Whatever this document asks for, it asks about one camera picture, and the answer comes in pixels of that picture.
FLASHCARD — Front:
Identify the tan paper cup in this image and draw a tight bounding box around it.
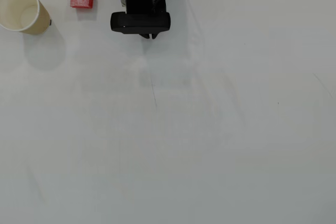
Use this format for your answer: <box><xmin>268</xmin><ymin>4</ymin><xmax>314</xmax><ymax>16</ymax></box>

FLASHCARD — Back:
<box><xmin>0</xmin><ymin>0</ymin><xmax>53</xmax><ymax>36</ymax></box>

